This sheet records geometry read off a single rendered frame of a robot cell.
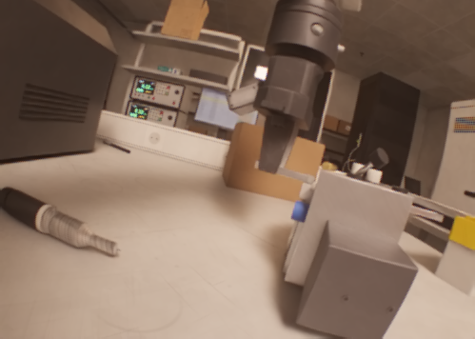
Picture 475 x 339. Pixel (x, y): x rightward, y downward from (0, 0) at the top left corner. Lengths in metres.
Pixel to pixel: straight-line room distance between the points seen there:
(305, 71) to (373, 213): 0.15
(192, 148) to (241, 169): 0.29
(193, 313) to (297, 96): 0.20
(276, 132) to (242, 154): 0.35
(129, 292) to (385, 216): 0.20
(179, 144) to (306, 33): 0.67
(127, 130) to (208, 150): 0.30
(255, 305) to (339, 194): 0.11
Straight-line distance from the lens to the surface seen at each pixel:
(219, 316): 0.19
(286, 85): 0.27
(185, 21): 2.48
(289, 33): 0.29
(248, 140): 0.62
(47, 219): 0.24
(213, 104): 2.13
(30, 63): 0.45
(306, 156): 0.66
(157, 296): 0.19
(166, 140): 0.89
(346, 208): 0.22
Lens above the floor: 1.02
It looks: 5 degrees down
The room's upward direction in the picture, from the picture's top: 15 degrees clockwise
